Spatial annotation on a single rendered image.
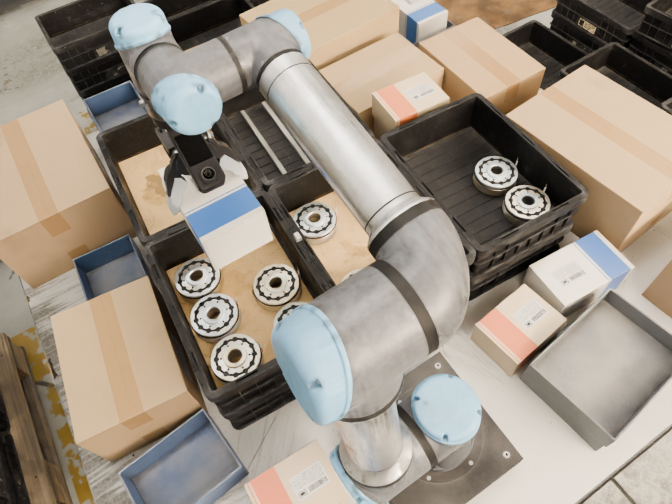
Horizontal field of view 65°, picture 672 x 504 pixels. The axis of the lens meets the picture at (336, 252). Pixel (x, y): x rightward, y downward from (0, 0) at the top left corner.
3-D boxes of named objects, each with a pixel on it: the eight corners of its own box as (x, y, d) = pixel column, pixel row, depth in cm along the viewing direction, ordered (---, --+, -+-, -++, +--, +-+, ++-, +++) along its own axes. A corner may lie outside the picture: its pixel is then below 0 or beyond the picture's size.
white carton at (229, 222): (273, 239, 98) (264, 210, 91) (215, 271, 95) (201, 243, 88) (226, 174, 108) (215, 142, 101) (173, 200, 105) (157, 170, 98)
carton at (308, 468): (319, 447, 111) (315, 438, 104) (349, 501, 105) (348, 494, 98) (251, 491, 107) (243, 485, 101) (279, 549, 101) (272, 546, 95)
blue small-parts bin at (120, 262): (163, 304, 132) (153, 291, 126) (105, 333, 129) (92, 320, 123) (139, 248, 142) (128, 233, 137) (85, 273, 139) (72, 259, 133)
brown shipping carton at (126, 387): (209, 414, 116) (187, 390, 103) (111, 462, 112) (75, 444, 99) (171, 307, 132) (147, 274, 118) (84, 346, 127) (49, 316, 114)
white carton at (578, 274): (584, 250, 133) (596, 229, 125) (619, 286, 126) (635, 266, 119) (520, 285, 128) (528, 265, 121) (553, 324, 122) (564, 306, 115)
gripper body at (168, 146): (203, 136, 94) (182, 80, 84) (224, 164, 90) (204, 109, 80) (164, 154, 93) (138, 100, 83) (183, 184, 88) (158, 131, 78)
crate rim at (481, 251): (589, 200, 116) (593, 193, 114) (478, 261, 109) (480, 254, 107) (476, 97, 136) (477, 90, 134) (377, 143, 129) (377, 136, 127)
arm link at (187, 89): (240, 62, 64) (202, 20, 69) (155, 103, 61) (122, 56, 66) (255, 112, 70) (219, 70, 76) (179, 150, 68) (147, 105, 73)
